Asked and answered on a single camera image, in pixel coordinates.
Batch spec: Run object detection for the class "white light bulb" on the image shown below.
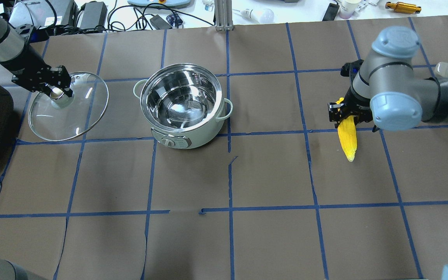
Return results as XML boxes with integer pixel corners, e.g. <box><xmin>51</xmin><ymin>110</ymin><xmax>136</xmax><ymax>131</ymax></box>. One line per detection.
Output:
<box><xmin>239</xmin><ymin>8</ymin><xmax>275</xmax><ymax>24</ymax></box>

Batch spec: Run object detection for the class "gold metal cylinder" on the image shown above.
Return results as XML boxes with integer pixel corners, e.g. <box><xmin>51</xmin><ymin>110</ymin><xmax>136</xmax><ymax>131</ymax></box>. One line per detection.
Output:
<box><xmin>385</xmin><ymin>2</ymin><xmax>422</xmax><ymax>14</ymax></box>

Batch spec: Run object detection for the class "glass pot lid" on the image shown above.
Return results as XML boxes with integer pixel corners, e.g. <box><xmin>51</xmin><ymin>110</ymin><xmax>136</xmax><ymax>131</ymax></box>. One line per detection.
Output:
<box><xmin>27</xmin><ymin>72</ymin><xmax>110</xmax><ymax>142</ymax></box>

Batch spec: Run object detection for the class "pale green electric pot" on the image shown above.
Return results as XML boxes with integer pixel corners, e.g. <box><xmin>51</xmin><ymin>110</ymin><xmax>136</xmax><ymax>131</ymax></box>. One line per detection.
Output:
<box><xmin>132</xmin><ymin>63</ymin><xmax>234</xmax><ymax>149</ymax></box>

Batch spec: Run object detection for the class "white paper cup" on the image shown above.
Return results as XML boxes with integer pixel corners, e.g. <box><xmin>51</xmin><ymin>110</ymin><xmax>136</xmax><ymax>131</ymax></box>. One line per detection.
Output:
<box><xmin>338</xmin><ymin>0</ymin><xmax>362</xmax><ymax>19</ymax></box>

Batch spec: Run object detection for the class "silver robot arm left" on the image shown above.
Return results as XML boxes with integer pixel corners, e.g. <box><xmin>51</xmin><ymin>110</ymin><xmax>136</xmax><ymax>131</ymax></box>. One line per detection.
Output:
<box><xmin>0</xmin><ymin>16</ymin><xmax>73</xmax><ymax>99</ymax></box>

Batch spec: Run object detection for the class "black power adapter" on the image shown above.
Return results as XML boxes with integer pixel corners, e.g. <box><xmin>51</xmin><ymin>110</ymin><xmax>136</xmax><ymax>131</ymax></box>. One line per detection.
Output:
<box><xmin>77</xmin><ymin>1</ymin><xmax>107</xmax><ymax>30</ymax></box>

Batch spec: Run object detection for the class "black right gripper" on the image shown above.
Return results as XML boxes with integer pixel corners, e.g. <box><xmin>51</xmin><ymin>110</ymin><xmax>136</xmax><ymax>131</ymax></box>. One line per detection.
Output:
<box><xmin>328</xmin><ymin>60</ymin><xmax>373</xmax><ymax>128</ymax></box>

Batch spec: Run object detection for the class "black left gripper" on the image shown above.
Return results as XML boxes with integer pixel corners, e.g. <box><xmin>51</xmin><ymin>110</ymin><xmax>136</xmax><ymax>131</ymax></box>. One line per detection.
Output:
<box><xmin>11</xmin><ymin>65</ymin><xmax>74</xmax><ymax>98</ymax></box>

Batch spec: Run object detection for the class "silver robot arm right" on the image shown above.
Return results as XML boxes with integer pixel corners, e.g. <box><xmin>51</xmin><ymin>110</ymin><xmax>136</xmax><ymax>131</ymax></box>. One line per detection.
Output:
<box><xmin>328</xmin><ymin>26</ymin><xmax>448</xmax><ymax>131</ymax></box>

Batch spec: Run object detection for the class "aluminium frame post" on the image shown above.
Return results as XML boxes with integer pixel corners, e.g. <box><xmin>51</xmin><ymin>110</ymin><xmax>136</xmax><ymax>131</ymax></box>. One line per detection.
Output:
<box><xmin>214</xmin><ymin>0</ymin><xmax>234</xmax><ymax>32</ymax></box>

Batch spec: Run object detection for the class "yellow corn cob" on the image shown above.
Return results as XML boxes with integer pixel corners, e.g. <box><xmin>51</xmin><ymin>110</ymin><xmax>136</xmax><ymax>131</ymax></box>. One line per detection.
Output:
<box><xmin>337</xmin><ymin>115</ymin><xmax>357</xmax><ymax>162</ymax></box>

